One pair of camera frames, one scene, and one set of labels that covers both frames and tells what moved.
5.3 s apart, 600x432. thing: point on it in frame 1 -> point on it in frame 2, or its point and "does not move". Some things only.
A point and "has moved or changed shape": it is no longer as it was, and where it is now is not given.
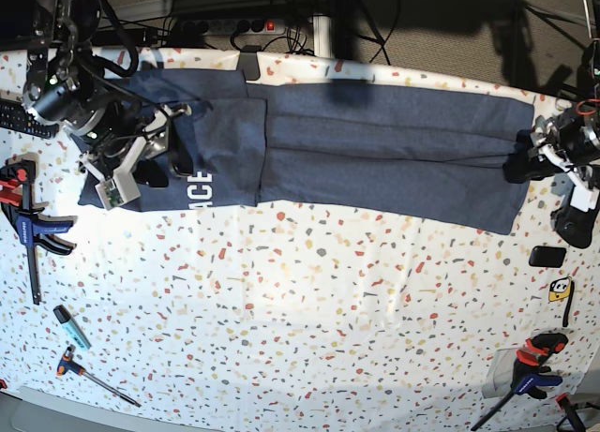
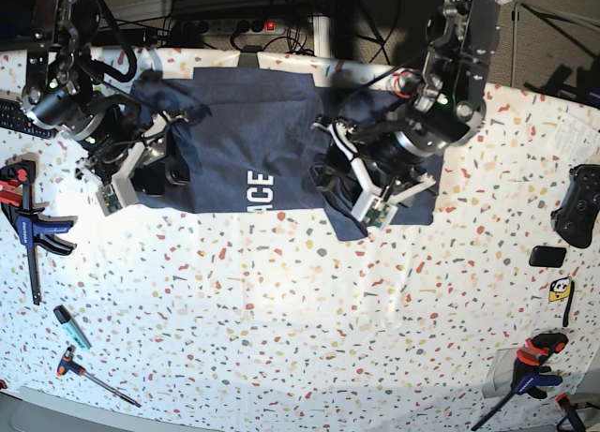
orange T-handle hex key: (67, 363) does not move
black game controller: (575, 226) does not move
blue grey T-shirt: (414, 155) has moved or changed shape
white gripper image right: (521, 168) -> (374, 207)
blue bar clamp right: (530, 374) does not move
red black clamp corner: (563, 401) does not move
